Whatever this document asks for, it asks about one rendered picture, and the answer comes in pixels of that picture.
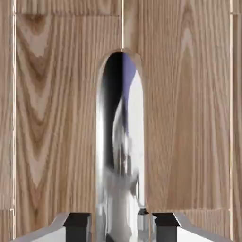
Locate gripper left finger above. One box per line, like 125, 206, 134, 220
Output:
10, 211, 93, 242

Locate light wood drawer front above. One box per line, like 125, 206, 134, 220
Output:
13, 0, 233, 242

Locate curved shiny metal handle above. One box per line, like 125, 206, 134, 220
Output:
95, 48, 150, 242

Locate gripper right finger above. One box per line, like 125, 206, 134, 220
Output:
151, 211, 233, 242

